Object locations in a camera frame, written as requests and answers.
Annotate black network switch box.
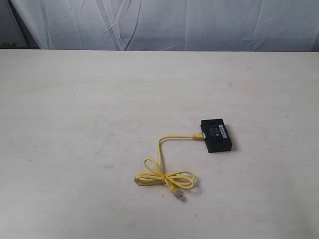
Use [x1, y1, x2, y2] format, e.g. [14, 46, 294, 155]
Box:
[200, 119, 233, 153]

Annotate yellow ethernet cable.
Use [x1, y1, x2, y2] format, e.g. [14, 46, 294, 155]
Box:
[134, 132, 207, 203]

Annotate white wrinkled backdrop curtain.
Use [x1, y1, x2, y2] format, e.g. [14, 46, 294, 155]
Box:
[13, 0, 319, 52]

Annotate black light stand pole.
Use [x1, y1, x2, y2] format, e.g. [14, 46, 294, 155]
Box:
[6, 0, 40, 49]

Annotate green plant leaves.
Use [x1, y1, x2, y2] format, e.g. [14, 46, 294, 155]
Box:
[0, 42, 18, 49]

